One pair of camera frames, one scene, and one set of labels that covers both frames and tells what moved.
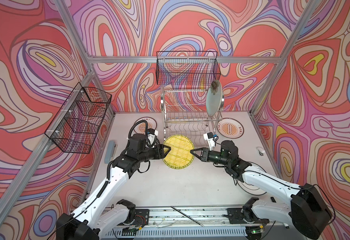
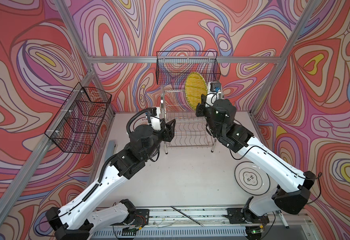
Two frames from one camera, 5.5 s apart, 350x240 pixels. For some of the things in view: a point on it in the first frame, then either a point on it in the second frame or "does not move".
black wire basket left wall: (77, 124) does not move
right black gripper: (204, 155) -> (199, 112)
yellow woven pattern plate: (180, 156) -> (195, 86)
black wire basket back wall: (187, 67) does not move
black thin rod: (181, 212) does not move
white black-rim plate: (252, 189) does not move
